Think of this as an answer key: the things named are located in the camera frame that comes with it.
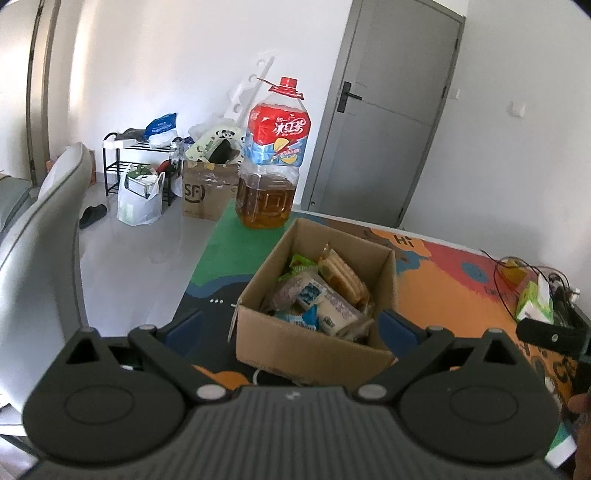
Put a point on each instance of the white wall switch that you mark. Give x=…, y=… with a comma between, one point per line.
x=517, y=109

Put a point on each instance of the SF cardboard box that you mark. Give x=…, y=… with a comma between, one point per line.
x=207, y=188

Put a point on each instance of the green tissue box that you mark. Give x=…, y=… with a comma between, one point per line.
x=535, y=302

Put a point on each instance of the black door handle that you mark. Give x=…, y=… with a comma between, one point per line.
x=346, y=94

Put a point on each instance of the brown cardboard box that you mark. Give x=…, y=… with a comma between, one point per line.
x=312, y=357

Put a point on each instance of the panda print round cushion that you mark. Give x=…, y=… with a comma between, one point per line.
x=221, y=145

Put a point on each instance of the large cooking oil bottle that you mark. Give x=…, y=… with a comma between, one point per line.
x=273, y=150

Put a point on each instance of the blue snack packet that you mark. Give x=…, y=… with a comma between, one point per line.
x=305, y=319

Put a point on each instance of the grey door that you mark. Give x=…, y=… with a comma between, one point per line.
x=400, y=56

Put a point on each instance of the white plastic shopping bag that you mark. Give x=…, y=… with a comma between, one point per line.
x=140, y=196

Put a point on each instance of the long white cake packet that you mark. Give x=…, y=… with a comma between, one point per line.
x=337, y=318

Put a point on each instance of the green striped snack packet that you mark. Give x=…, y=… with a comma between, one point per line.
x=299, y=263

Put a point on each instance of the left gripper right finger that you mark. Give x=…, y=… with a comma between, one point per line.
x=415, y=349

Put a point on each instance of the grey chair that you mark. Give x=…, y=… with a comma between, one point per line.
x=42, y=302

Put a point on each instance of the cracker packet clear wrapper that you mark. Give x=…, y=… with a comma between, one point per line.
x=341, y=277

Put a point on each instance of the colourful printed table mat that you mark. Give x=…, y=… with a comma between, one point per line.
x=428, y=281

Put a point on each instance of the black slipper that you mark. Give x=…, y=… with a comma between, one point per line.
x=91, y=215

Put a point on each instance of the small clear snack bar packet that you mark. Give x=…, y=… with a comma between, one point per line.
x=287, y=292

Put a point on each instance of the white foam packaging piece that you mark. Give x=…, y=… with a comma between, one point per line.
x=241, y=99

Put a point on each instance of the black shoe rack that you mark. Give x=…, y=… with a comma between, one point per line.
x=119, y=154

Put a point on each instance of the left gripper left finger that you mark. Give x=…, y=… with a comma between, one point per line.
x=168, y=351

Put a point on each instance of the person right hand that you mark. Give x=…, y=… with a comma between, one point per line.
x=580, y=405

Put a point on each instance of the blue plastic bag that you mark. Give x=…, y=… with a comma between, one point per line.
x=161, y=125

